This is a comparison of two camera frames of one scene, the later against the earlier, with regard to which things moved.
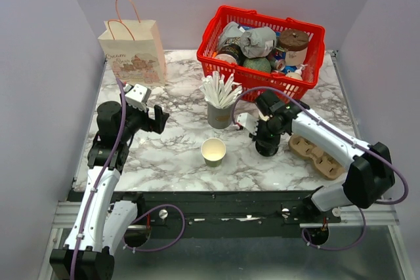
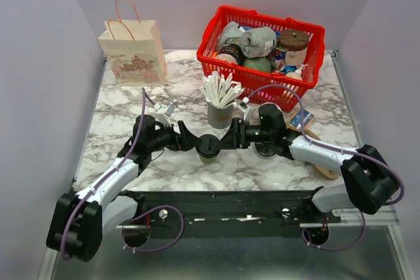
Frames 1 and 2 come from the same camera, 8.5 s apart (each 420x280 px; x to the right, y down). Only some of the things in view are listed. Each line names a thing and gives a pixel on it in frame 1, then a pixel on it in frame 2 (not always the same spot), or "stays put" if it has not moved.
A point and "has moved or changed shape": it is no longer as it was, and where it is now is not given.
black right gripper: (258, 137) -> (235, 138)
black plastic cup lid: (267, 148) has moved or changed shape
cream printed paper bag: (132, 48) stays put
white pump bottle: (300, 70) stays put
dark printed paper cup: (231, 51) stays put
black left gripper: (157, 125) -> (184, 141)
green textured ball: (258, 63) stays put
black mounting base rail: (224, 213) stays put
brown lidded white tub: (294, 43) stays put
